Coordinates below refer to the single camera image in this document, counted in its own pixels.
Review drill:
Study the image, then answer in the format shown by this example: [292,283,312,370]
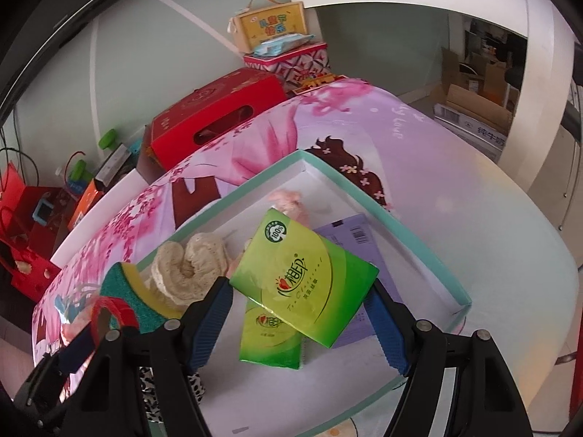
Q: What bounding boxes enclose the green tissue pack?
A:
[230,208,379,348]
[239,300,304,370]

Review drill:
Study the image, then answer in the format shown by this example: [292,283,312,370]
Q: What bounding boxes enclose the cream knitted scrunchie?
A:
[145,242,199,312]
[178,233,229,303]

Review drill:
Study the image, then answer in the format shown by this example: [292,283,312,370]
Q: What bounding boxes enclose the teal yellow sponge cloth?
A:
[100,263,184,334]

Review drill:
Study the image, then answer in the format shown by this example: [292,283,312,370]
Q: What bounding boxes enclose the leopard print scrunchie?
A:
[138,367,206,424]

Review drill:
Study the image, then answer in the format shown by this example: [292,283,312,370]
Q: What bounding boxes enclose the purple paper packet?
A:
[313,212,406,350]

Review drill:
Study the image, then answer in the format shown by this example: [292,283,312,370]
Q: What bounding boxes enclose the pink fabric scrunchie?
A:
[268,189,310,228]

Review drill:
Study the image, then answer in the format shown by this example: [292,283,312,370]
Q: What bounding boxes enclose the bag of pink fluffy items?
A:
[31,278,101,361]

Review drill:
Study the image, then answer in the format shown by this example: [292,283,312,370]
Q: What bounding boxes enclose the red felt handbag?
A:
[1,238,60,303]

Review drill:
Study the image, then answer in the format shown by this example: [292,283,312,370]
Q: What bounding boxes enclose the pink floral bedsheet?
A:
[32,79,579,402]

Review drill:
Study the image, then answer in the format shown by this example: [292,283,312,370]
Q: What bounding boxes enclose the orange cardboard box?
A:
[67,178,105,232]

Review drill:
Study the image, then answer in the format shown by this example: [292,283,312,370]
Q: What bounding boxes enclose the red paper gift bag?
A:
[1,163,71,259]

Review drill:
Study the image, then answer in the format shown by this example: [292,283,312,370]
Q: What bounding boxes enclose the green dumbbell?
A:
[63,128,120,184]

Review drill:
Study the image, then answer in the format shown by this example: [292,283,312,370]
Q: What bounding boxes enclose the cardboard boxes on floor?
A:
[432,47,520,163]

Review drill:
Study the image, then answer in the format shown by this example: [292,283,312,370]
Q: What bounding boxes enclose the white shelf counter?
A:
[300,0,576,190]

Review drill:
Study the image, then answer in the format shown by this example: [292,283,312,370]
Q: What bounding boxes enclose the red white patterned box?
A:
[243,43,331,92]

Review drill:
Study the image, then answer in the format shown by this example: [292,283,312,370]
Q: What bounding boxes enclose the blue wet wipes pack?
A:
[252,33,314,57]

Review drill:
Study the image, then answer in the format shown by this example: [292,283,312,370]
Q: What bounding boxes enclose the red gift box with handle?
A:
[146,67,286,171]

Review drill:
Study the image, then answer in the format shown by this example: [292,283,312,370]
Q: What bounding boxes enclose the yellow carry box with handle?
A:
[227,0,308,53]

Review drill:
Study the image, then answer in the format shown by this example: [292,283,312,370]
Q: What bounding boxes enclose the black wall television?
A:
[1,0,120,121]

